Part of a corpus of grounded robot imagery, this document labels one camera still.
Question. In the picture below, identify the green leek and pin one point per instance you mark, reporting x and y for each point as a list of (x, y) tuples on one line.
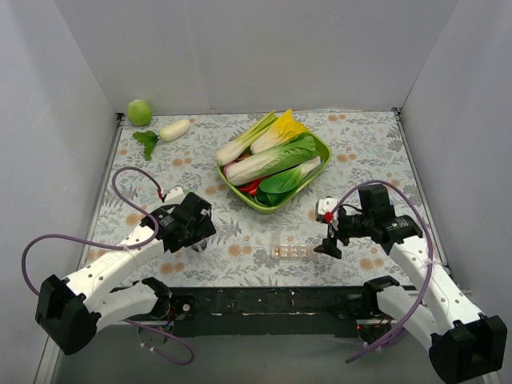
[(233, 149)]

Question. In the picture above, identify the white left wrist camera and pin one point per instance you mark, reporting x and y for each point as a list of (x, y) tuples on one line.
[(175, 196)]

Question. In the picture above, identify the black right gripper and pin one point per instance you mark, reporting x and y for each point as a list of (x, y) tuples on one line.
[(336, 230)]

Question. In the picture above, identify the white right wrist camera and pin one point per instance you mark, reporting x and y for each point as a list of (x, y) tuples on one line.
[(326, 210)]

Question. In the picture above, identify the green round cabbage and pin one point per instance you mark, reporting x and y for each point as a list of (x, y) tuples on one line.
[(139, 112)]

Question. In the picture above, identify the yellow napa cabbage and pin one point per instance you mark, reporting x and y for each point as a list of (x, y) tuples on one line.
[(284, 129)]

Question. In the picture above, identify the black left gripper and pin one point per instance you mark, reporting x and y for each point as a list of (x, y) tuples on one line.
[(203, 230)]

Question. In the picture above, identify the clear weekly pill organizer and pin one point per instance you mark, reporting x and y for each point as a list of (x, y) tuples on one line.
[(291, 251)]

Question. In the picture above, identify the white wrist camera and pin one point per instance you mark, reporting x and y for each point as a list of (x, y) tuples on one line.
[(175, 196), (326, 210)]

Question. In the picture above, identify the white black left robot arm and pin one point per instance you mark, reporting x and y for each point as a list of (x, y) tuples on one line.
[(73, 309)]

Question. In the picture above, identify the white pill bottle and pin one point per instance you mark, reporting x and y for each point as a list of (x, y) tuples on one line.
[(199, 246)]

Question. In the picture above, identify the green napa cabbage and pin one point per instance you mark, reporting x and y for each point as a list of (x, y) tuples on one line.
[(272, 160)]

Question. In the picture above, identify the red chili pepper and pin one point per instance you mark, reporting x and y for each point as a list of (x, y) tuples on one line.
[(251, 188)]

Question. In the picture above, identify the white radish with leaves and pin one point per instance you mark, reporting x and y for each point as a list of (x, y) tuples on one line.
[(150, 139)]

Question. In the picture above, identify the lime green vegetable tray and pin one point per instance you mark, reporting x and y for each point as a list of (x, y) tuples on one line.
[(270, 203)]

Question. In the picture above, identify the green bok choy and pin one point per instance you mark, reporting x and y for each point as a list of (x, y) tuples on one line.
[(290, 179)]

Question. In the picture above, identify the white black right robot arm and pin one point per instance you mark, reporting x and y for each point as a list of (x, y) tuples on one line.
[(462, 342)]

